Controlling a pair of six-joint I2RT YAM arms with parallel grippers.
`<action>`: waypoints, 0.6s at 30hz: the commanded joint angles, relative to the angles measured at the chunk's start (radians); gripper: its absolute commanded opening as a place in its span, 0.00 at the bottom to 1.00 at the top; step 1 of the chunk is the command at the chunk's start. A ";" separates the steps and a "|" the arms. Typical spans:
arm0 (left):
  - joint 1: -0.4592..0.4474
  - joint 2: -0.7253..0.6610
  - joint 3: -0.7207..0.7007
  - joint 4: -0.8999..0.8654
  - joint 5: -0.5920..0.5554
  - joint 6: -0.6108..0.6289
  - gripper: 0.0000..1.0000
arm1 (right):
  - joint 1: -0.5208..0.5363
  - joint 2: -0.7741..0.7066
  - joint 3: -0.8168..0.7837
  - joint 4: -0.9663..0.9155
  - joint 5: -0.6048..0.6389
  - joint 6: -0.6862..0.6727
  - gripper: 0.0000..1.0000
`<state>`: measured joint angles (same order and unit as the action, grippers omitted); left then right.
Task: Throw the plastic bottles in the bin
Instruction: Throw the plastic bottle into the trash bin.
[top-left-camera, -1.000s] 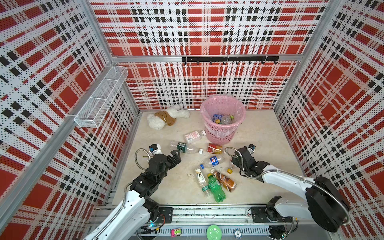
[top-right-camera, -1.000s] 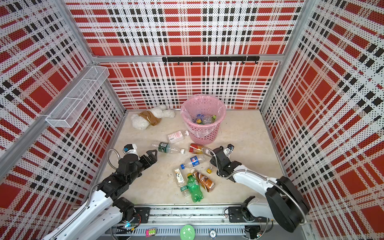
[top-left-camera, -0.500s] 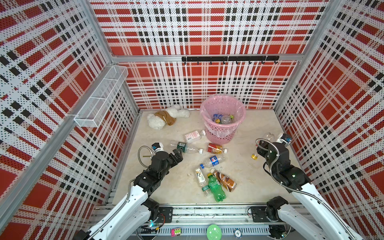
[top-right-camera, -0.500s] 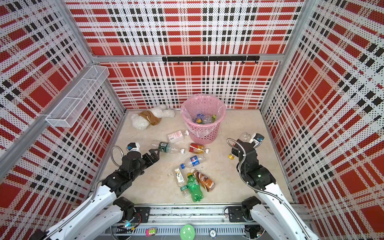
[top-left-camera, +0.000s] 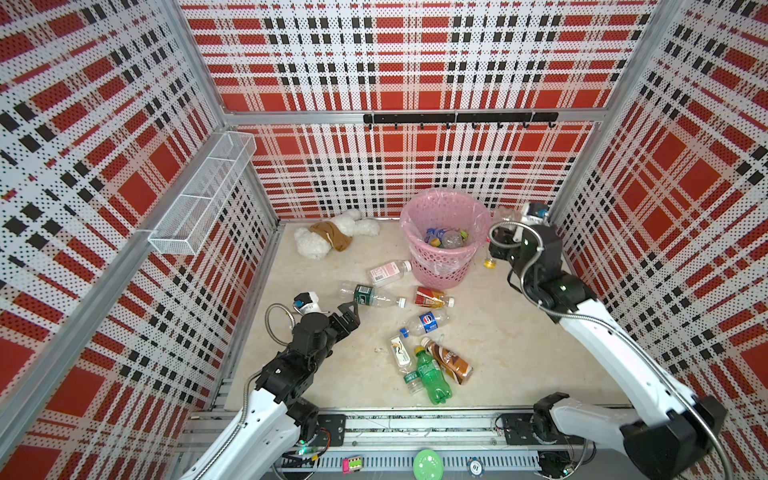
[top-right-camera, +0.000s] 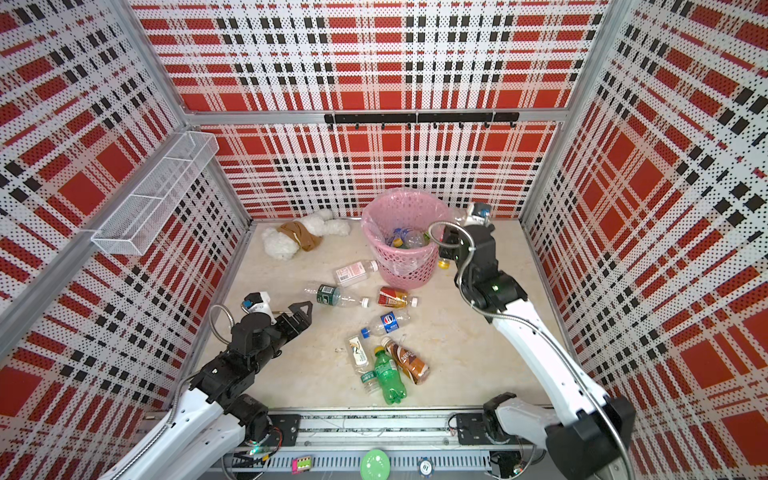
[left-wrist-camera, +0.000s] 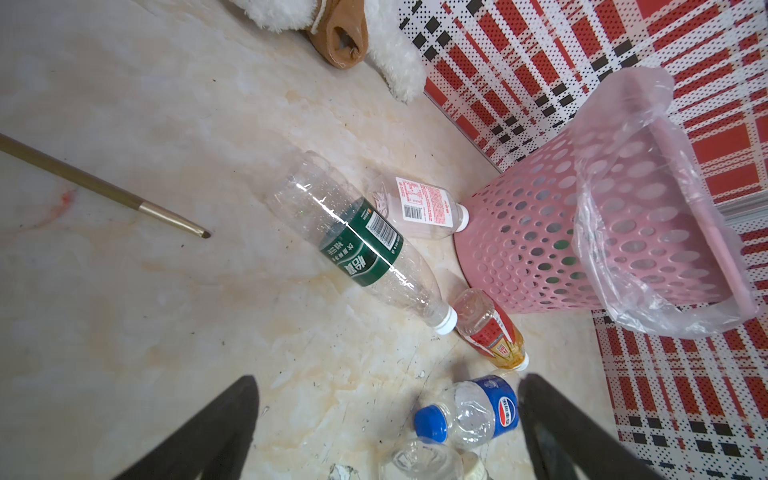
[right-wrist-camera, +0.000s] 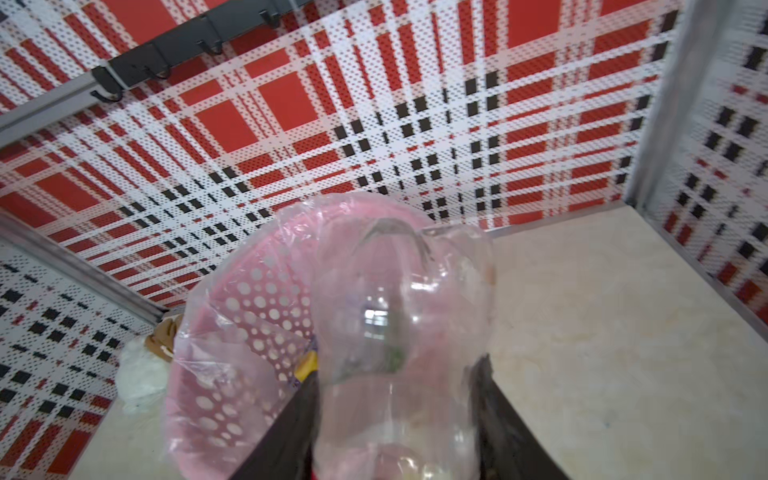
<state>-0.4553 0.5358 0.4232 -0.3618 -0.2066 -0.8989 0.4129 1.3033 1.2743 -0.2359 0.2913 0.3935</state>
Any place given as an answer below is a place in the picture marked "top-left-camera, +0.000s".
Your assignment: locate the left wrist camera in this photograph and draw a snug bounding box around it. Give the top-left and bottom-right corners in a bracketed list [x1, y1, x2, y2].
[293, 291, 323, 315]

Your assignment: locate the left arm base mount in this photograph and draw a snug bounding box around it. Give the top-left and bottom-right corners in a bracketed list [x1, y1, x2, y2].
[280, 399, 347, 468]

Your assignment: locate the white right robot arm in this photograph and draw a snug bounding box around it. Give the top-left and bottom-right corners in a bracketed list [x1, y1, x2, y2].
[488, 221, 734, 479]

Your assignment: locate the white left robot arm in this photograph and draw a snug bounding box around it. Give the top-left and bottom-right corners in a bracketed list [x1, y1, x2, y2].
[182, 293, 360, 479]

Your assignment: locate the black wall hook rail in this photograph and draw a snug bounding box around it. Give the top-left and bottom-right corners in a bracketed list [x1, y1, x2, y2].
[362, 111, 560, 126]

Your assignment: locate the large pale green bottle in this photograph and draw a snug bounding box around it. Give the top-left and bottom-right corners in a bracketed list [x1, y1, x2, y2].
[441, 229, 468, 250]

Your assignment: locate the pink perforated waste bin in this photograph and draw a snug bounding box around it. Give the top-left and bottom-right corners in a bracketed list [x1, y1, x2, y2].
[400, 188, 494, 292]

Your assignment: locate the clear bottle green label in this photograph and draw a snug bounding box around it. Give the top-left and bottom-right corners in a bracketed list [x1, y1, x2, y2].
[339, 282, 407, 308]

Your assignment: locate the pink small device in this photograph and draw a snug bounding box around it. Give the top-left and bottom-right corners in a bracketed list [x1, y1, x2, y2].
[342, 456, 364, 475]

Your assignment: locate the red yellow label bottle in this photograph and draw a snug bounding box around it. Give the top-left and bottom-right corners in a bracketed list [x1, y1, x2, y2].
[413, 286, 455, 309]

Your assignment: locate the clear bottle pink label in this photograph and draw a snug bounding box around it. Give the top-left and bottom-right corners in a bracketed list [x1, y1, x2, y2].
[368, 260, 412, 287]

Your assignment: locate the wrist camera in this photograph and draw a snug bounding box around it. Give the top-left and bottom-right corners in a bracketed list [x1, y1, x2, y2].
[521, 202, 549, 225]
[293, 291, 323, 315]

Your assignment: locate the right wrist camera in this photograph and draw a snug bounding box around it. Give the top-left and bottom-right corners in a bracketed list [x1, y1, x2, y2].
[521, 202, 549, 225]

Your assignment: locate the white plush toy brown scarf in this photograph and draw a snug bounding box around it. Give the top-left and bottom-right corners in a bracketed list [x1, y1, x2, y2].
[294, 209, 380, 260]

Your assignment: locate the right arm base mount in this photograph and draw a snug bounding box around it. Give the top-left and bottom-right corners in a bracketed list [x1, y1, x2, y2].
[494, 392, 587, 479]

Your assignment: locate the white wire mesh shelf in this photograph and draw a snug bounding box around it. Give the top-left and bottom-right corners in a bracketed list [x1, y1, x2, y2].
[148, 131, 256, 256]

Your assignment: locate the small blue cap water bottle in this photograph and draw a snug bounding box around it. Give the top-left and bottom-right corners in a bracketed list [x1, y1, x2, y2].
[424, 228, 447, 248]

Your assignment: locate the green round button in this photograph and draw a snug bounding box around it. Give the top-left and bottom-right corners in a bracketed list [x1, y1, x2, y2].
[412, 449, 444, 480]

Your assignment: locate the brown label drink bottle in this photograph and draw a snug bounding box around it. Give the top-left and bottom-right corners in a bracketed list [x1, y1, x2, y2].
[420, 337, 474, 385]

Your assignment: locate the pepsi label clear bottle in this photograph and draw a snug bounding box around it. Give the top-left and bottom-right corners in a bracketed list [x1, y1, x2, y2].
[398, 309, 451, 338]

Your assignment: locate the clear plastic bin liner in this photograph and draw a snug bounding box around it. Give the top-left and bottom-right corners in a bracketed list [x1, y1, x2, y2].
[400, 188, 494, 277]

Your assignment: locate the white label tea bottle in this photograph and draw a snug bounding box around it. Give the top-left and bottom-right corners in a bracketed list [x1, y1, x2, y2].
[389, 335, 424, 395]

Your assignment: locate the green soda bottle left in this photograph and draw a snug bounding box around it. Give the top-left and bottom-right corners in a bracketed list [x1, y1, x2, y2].
[414, 347, 452, 405]

